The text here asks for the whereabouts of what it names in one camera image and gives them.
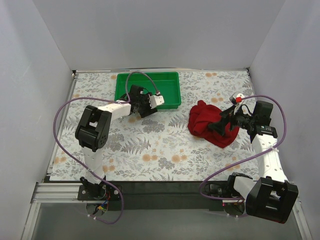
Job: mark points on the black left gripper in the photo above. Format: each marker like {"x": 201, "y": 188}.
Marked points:
{"x": 145, "y": 105}

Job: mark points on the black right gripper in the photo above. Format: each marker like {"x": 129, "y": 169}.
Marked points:
{"x": 231, "y": 120}

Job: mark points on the green plastic tray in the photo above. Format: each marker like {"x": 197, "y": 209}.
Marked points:
{"x": 166, "y": 82}

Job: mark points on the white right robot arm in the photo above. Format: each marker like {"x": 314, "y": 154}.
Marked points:
{"x": 271, "y": 197}

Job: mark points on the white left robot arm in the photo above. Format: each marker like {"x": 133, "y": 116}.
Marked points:
{"x": 93, "y": 130}

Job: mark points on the floral patterned table mat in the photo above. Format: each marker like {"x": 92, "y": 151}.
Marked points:
{"x": 158, "y": 147}

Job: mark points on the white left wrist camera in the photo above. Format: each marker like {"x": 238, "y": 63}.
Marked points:
{"x": 155, "y": 101}

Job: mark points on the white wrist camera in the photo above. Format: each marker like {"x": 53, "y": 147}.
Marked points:
{"x": 237, "y": 100}
{"x": 155, "y": 101}

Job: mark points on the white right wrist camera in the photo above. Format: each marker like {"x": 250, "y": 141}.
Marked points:
{"x": 237, "y": 100}

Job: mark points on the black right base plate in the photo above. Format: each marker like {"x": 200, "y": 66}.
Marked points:
{"x": 219, "y": 190}

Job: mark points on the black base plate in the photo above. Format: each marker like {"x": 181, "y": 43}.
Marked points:
{"x": 219, "y": 190}
{"x": 99, "y": 193}

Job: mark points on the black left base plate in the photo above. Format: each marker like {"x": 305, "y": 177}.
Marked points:
{"x": 99, "y": 193}

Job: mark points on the aluminium frame rail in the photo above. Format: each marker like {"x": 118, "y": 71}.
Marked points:
{"x": 149, "y": 210}

